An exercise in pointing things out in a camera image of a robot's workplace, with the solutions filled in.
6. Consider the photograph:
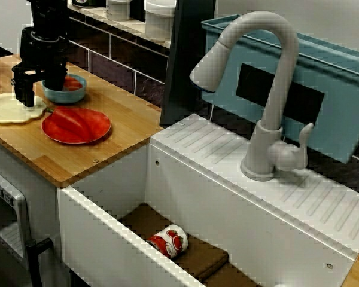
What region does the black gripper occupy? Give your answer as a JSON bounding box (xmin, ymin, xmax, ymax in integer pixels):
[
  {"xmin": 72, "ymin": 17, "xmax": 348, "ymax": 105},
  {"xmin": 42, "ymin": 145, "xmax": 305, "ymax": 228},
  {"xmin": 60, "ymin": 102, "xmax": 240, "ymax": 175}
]
[{"xmin": 11, "ymin": 26, "xmax": 69, "ymax": 108}]

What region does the light blue bowl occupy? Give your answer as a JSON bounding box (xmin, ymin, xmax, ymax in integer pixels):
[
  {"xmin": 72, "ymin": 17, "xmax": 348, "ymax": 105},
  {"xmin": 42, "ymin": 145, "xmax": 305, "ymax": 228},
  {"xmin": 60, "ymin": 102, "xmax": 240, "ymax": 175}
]
[{"xmin": 41, "ymin": 74, "xmax": 87, "ymax": 105}]

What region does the salmon nigiri sushi toy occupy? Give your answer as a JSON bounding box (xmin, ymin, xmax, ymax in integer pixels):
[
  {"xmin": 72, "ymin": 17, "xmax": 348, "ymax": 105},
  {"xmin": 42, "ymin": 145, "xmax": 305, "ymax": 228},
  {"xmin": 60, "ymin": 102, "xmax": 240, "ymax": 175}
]
[{"xmin": 62, "ymin": 76, "xmax": 83, "ymax": 91}]

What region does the red bell pepper toy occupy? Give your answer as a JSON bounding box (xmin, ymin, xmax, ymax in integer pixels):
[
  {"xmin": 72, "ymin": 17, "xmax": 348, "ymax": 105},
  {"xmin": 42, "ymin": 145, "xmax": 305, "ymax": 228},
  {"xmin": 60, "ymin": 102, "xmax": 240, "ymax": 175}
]
[{"xmin": 44, "ymin": 106, "xmax": 94, "ymax": 141}]

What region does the cream scalloped plate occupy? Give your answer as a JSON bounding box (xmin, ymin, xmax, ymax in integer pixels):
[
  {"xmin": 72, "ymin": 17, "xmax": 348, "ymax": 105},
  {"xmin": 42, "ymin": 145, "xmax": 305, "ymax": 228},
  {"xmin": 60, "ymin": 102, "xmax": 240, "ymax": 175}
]
[{"xmin": 0, "ymin": 92, "xmax": 48, "ymax": 124}]

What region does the red round plate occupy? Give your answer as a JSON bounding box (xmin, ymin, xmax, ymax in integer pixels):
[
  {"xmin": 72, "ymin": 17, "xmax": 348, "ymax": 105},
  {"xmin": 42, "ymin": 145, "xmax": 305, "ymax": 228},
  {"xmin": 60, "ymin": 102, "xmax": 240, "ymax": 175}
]
[{"xmin": 41, "ymin": 108, "xmax": 112, "ymax": 145}]

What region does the dark jar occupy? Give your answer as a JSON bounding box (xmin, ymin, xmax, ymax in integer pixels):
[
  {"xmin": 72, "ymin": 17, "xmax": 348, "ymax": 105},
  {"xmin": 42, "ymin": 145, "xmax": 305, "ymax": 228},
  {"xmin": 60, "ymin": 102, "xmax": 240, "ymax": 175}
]
[{"xmin": 71, "ymin": 0, "xmax": 107, "ymax": 8}]

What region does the white labelled jar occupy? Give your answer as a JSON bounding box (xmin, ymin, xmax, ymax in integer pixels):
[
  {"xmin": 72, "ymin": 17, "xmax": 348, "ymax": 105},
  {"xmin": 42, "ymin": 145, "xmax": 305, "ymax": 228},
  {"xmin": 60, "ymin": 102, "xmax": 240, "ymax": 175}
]
[{"xmin": 105, "ymin": 0, "xmax": 132, "ymax": 22}]

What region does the gray oven door panel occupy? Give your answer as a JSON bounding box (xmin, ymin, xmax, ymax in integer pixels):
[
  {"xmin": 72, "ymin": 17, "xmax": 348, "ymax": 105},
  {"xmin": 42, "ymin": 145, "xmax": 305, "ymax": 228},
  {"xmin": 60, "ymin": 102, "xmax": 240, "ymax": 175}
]
[{"xmin": 0, "ymin": 166, "xmax": 32, "ymax": 261}]

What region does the large white canister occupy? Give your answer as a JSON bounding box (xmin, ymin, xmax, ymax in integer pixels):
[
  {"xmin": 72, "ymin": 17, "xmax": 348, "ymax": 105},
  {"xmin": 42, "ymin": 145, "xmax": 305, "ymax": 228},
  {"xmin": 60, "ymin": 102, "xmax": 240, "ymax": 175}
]
[{"xmin": 144, "ymin": 0, "xmax": 177, "ymax": 41}]

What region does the black upright panel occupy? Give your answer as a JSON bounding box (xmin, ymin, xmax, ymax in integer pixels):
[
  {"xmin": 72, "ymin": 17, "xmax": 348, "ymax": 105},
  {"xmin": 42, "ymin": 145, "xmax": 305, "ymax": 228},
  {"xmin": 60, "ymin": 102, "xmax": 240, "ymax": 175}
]
[{"xmin": 160, "ymin": 0, "xmax": 218, "ymax": 126}]

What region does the tomato print can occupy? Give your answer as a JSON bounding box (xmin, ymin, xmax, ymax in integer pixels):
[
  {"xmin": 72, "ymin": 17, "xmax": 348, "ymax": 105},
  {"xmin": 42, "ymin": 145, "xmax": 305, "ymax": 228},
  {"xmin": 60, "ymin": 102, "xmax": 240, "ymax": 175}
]
[{"xmin": 147, "ymin": 224, "xmax": 188, "ymax": 258}]

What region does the white toy sink unit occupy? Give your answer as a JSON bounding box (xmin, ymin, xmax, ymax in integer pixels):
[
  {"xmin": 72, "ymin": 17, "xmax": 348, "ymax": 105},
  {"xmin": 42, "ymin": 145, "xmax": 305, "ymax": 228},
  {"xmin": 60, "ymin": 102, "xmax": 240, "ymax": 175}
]
[{"xmin": 57, "ymin": 113, "xmax": 359, "ymax": 287}]

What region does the brown folded cloth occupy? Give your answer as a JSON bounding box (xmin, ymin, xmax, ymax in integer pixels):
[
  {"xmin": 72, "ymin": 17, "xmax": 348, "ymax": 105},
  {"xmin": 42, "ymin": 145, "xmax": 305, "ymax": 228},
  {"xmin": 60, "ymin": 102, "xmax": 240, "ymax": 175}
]
[{"xmin": 118, "ymin": 203, "xmax": 263, "ymax": 287}]

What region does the gray toy faucet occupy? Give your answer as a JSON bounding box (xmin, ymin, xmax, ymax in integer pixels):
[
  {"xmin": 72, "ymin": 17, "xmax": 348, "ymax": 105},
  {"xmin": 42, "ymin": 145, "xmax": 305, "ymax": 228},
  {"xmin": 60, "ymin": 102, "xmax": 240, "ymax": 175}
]
[{"xmin": 188, "ymin": 11, "xmax": 314, "ymax": 182}]

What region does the black tape patch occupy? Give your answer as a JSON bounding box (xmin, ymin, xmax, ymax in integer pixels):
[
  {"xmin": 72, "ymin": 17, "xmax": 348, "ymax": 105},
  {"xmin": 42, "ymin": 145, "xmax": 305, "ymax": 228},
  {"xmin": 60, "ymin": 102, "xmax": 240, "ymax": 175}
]
[{"xmin": 236, "ymin": 62, "xmax": 325, "ymax": 126}]

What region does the teal plastic bin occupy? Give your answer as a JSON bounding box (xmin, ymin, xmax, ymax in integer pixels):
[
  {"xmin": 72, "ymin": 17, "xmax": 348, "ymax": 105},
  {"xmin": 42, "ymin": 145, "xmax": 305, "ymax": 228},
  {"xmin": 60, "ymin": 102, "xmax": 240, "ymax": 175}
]
[{"xmin": 200, "ymin": 14, "xmax": 359, "ymax": 164}]

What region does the black oven handle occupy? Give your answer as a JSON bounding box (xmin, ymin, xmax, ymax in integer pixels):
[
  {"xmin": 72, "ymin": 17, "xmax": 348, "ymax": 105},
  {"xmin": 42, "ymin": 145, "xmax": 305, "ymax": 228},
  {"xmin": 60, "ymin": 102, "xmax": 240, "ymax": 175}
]
[{"xmin": 26, "ymin": 237, "xmax": 53, "ymax": 287}]

